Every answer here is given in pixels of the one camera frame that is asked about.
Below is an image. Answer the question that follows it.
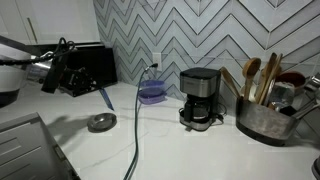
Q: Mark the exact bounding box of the wooden spatula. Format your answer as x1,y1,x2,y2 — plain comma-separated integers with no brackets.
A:
220,67,240,98

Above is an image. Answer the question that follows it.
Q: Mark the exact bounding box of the black power cable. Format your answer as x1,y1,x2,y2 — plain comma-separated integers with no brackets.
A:
122,62,160,180

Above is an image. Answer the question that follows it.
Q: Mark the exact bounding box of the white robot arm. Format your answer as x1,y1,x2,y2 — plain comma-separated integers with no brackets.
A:
0,37,94,107

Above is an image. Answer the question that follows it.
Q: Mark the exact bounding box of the wooden spoon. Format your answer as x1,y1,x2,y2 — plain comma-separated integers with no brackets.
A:
242,57,261,100

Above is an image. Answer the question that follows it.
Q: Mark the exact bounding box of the metal utensil holder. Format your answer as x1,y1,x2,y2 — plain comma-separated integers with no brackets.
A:
236,97,300,146

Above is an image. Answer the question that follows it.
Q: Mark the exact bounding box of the silver metal plate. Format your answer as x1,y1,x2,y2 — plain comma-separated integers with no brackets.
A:
87,113,117,132

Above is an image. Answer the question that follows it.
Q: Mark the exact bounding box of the white wall outlet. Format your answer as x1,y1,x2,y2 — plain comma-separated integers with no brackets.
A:
152,52,162,71

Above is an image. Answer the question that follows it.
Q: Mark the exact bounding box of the blue candy bar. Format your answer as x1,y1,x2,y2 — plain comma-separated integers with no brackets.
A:
99,88,114,111

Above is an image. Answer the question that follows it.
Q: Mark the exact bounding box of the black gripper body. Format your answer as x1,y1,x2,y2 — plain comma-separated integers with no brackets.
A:
59,67,98,97

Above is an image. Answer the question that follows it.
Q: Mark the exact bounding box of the black coffee maker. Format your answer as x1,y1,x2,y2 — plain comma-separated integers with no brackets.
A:
179,67,221,131

